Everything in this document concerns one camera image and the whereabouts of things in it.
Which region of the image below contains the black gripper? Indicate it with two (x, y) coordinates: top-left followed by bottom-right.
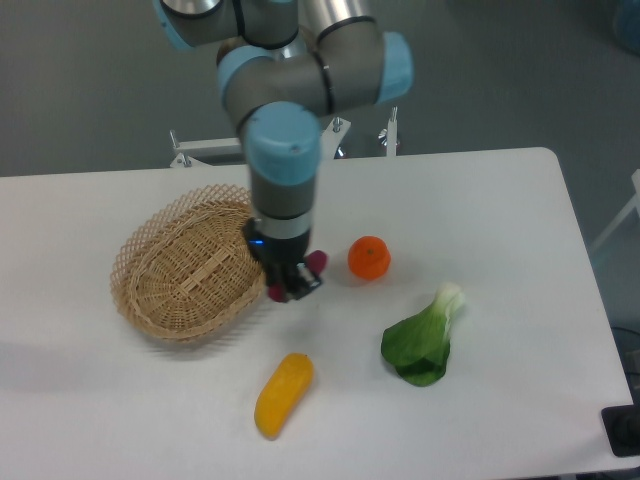
(242, 218), (325, 303)

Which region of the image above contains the purple sweet potato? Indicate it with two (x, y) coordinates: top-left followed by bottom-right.
(279, 250), (328, 284)

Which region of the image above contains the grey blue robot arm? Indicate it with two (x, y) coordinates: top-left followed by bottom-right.
(154, 1), (414, 302)

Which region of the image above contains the woven wicker basket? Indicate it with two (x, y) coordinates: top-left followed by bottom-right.
(110, 184), (264, 342)

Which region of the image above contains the orange tangerine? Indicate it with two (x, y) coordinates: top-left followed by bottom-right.
(347, 236), (392, 281)

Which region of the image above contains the yellow mango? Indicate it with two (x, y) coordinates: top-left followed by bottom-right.
(254, 353), (314, 439)

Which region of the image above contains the green bok choy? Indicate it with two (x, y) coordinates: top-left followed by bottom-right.
(380, 282), (465, 387)

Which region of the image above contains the black box at table edge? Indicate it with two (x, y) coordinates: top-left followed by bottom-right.
(601, 405), (639, 458)

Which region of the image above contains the blue object top right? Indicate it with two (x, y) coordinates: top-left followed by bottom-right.
(613, 0), (640, 54)

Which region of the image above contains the white frame at right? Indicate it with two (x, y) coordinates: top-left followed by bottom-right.
(588, 170), (640, 256)

